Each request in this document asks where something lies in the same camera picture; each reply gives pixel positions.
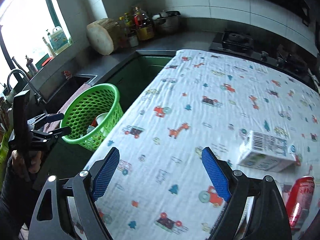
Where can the detergent jug on windowsill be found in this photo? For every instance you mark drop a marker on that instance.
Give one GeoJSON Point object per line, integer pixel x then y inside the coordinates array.
{"type": "Point", "coordinates": [58, 40]}

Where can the pink towel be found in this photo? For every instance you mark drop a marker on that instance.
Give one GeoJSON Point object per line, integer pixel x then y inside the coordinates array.
{"type": "Point", "coordinates": [54, 125]}

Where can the round wooden chopping block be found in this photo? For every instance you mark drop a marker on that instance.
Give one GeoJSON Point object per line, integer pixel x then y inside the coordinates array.
{"type": "Point", "coordinates": [104, 35]}

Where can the dark sauce bottle yellow label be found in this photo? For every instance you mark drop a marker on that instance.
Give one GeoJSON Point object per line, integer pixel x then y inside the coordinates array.
{"type": "Point", "coordinates": [143, 25]}

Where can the person's left hand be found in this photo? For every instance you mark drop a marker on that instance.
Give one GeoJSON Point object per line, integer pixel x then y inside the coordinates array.
{"type": "Point", "coordinates": [19, 166]}

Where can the black gas stove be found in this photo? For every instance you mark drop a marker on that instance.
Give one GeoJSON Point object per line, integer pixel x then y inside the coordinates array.
{"type": "Point", "coordinates": [268, 48]}

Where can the green perforated plastic basket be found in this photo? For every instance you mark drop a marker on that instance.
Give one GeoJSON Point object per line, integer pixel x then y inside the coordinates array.
{"type": "Point", "coordinates": [82, 112]}

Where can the red soda can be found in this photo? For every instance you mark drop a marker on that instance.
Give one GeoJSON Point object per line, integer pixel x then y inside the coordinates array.
{"type": "Point", "coordinates": [299, 201]}

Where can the green cabinet door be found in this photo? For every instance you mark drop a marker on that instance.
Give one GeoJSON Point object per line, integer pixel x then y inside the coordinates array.
{"type": "Point", "coordinates": [135, 76]}

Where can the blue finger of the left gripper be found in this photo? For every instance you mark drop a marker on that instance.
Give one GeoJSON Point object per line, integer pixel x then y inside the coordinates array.
{"type": "Point", "coordinates": [59, 132]}
{"type": "Point", "coordinates": [54, 117]}

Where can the white paper cup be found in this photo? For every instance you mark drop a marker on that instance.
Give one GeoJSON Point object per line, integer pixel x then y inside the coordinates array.
{"type": "Point", "coordinates": [99, 120]}

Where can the white milk carton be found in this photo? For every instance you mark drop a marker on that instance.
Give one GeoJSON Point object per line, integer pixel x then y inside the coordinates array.
{"type": "Point", "coordinates": [265, 152]}

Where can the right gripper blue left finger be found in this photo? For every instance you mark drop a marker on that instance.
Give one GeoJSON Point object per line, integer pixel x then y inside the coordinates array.
{"type": "Point", "coordinates": [102, 172]}

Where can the steel pot with handle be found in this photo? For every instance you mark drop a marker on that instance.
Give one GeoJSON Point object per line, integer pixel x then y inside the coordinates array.
{"type": "Point", "coordinates": [166, 21]}

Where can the chrome sink faucet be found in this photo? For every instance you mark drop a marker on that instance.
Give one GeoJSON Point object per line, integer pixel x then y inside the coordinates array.
{"type": "Point", "coordinates": [39, 98]}

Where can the patterned white tablecloth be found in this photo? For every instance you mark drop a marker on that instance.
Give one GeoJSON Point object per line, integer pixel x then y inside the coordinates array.
{"type": "Point", "coordinates": [160, 189]}

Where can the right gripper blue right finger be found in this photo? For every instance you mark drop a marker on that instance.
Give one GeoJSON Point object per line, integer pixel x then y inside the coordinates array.
{"type": "Point", "coordinates": [214, 170]}

